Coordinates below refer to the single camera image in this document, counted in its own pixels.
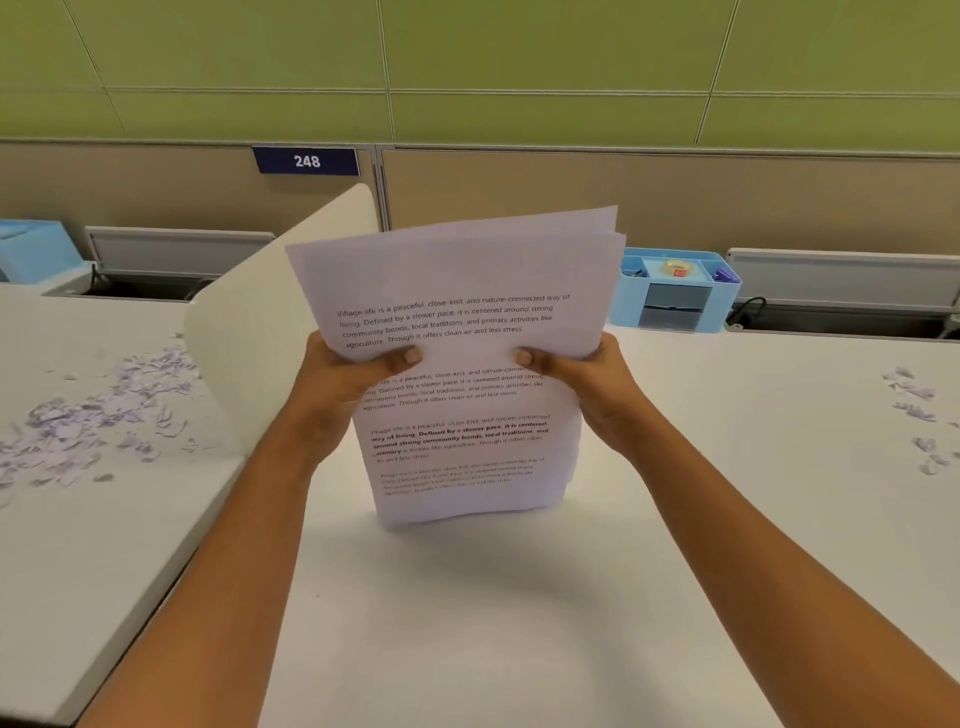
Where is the person's right hand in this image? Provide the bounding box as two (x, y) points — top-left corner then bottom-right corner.
(515, 332), (650, 459)

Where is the person's left hand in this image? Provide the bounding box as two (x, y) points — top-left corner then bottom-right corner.
(288, 329), (424, 470)

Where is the gathered printed sheet bundle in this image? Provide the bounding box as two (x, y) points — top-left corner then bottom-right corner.
(284, 204), (628, 532)

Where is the heap of paper scraps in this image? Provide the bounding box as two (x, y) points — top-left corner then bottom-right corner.
(0, 341), (208, 496)
(881, 365), (960, 478)

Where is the person's left forearm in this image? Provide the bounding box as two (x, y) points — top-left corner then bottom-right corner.
(74, 434), (331, 728)

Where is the white desk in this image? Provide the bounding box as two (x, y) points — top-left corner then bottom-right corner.
(254, 322), (960, 728)
(0, 281), (253, 728)

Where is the white side divider panel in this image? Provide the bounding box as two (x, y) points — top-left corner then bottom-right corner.
(183, 183), (382, 459)

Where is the beige partition panel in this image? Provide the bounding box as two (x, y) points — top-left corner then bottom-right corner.
(0, 142), (376, 238)
(378, 148), (960, 256)

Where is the blue number sign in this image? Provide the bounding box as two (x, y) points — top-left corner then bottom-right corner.
(251, 146), (361, 177)

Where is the black cable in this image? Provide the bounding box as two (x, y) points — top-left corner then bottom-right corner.
(725, 297), (768, 331)

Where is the left desk cable tray lid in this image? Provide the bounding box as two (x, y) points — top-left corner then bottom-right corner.
(41, 226), (277, 301)

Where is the grey partition post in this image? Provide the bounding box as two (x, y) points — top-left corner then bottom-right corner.
(367, 146), (391, 234)

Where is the grey cable tray lid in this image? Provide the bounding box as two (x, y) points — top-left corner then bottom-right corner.
(723, 248), (960, 343)

